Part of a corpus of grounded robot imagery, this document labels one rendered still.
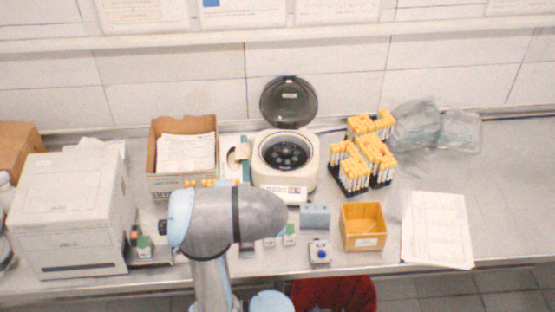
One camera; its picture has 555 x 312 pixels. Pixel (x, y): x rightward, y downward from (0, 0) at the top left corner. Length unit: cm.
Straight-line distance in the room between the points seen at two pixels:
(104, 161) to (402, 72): 112
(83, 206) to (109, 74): 60
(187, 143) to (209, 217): 103
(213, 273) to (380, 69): 115
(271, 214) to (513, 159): 135
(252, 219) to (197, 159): 97
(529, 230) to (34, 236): 156
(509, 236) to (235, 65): 111
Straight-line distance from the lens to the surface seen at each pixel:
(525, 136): 235
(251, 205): 104
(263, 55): 195
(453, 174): 210
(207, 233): 105
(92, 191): 164
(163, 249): 179
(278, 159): 191
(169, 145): 206
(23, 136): 208
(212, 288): 123
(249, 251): 177
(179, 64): 197
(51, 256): 176
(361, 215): 186
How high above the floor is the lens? 237
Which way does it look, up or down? 47 degrees down
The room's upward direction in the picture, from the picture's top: straight up
